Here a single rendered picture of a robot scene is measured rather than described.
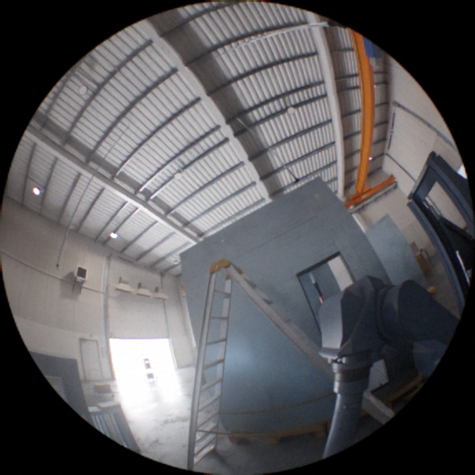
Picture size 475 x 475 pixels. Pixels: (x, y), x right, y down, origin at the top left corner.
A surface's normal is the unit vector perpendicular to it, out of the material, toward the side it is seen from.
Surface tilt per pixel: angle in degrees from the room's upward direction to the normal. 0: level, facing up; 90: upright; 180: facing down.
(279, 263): 90
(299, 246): 90
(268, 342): 90
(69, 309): 90
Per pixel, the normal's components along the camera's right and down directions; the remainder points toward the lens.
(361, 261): -0.44, -0.38
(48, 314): 0.85, -0.46
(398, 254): -0.71, -0.20
